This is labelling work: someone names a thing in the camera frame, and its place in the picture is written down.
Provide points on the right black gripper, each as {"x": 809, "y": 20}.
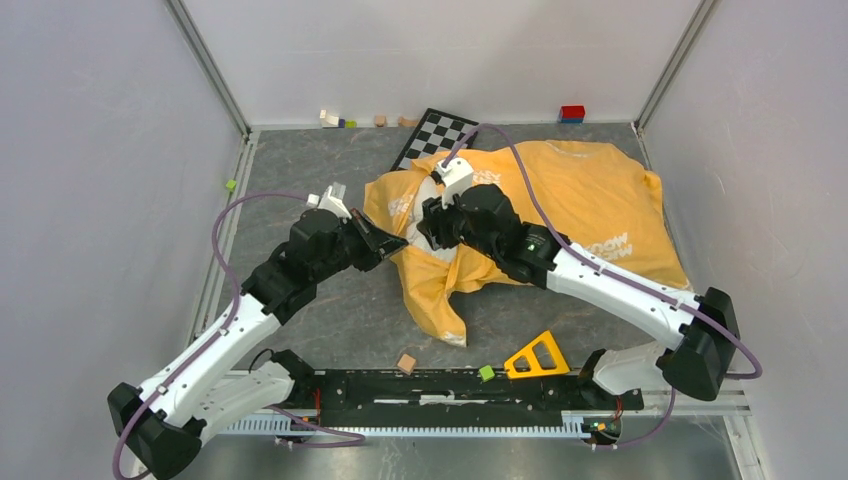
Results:
{"x": 435, "y": 222}

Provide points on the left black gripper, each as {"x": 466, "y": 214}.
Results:
{"x": 378, "y": 244}

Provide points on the blue yellow pillowcase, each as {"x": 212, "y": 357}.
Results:
{"x": 592, "y": 192}

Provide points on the white pillow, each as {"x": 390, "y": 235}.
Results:
{"x": 427, "y": 189}

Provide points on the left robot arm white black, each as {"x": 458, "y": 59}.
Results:
{"x": 167, "y": 419}

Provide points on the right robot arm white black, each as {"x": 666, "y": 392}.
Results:
{"x": 694, "y": 337}

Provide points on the black white checkerboard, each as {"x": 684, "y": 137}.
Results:
{"x": 436, "y": 131}

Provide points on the white wooden block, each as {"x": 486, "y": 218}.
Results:
{"x": 328, "y": 120}

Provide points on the tan wooden cube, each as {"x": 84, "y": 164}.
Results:
{"x": 406, "y": 364}

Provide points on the red blue block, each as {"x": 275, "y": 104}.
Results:
{"x": 571, "y": 114}

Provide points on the yellow plastic triangle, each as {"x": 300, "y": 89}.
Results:
{"x": 539, "y": 358}

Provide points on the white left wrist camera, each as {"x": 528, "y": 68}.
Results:
{"x": 331, "y": 200}

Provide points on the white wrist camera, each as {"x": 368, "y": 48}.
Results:
{"x": 456, "y": 176}
{"x": 331, "y": 200}

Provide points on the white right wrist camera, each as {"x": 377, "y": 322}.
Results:
{"x": 456, "y": 176}

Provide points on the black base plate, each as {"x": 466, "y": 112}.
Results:
{"x": 447, "y": 398}

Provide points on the white slotted cable duct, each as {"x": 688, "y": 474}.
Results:
{"x": 273, "y": 424}

